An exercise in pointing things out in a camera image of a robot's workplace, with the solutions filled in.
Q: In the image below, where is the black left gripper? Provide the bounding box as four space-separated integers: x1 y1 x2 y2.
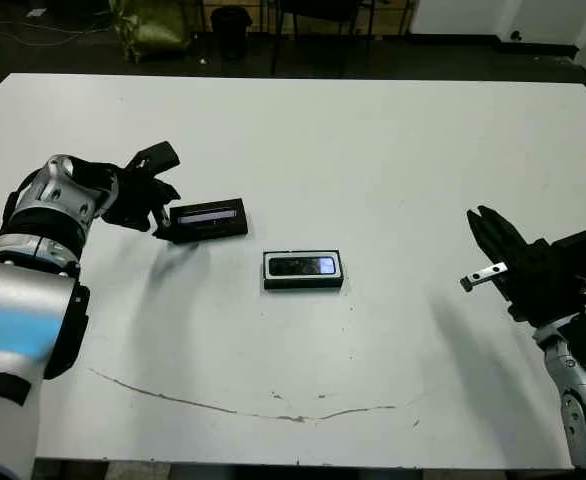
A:
101 167 182 244

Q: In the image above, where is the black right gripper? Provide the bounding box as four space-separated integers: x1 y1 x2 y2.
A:
460 205 586 326

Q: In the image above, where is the black printed box lid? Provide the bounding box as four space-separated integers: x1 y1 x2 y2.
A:
169 197 250 245

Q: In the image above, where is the black smartphone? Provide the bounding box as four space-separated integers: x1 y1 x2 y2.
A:
267 254 337 276

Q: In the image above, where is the black box with white insert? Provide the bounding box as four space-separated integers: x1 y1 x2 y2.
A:
261 247 345 292

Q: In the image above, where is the crumpled yellowish plastic bag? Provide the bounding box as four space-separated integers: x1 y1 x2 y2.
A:
110 0 192 64

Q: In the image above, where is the black bin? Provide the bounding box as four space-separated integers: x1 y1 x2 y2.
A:
210 7 253 62

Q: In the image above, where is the black mesh office chair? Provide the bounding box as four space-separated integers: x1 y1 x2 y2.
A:
271 0 377 79

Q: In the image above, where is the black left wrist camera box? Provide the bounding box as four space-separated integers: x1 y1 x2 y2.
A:
124 141 181 175

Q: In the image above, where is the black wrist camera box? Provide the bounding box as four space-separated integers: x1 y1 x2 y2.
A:
124 141 181 175
551 230 586 287

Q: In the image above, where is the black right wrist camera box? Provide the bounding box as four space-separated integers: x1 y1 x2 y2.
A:
551 230 586 287

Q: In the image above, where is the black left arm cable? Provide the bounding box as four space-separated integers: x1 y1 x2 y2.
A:
0 169 49 236

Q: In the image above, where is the thin white floor cable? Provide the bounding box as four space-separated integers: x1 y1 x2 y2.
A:
0 22 109 49

